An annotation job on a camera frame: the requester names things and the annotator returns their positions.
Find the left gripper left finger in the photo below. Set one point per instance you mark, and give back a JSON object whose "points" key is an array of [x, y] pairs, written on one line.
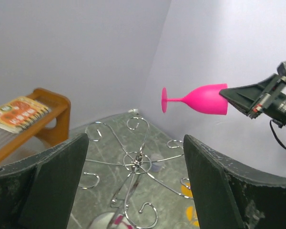
{"points": [[38, 192]]}

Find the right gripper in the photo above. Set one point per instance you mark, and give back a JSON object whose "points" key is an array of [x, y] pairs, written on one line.
{"points": [[263, 97]]}

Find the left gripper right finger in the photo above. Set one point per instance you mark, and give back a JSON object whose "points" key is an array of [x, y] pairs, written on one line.
{"points": [[231, 195]]}

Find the pink wine glass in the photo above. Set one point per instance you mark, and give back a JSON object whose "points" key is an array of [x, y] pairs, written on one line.
{"points": [[204, 99]]}

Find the orange wine glass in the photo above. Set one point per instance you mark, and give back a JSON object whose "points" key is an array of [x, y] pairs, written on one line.
{"points": [[191, 215], [185, 191]]}

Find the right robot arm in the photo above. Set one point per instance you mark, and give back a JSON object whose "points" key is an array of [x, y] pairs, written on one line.
{"points": [[280, 123]]}

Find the orange wine glass front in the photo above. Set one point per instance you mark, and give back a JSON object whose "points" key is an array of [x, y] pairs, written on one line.
{"points": [[191, 215]]}

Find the wooden shelf rack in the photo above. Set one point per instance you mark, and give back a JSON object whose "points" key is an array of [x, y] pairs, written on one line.
{"points": [[51, 129]]}

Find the small clear purple cup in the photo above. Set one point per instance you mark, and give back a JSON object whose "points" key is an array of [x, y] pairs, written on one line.
{"points": [[156, 166]]}

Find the orange spiral notebook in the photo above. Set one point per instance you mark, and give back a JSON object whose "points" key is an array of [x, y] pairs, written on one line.
{"points": [[21, 113]]}

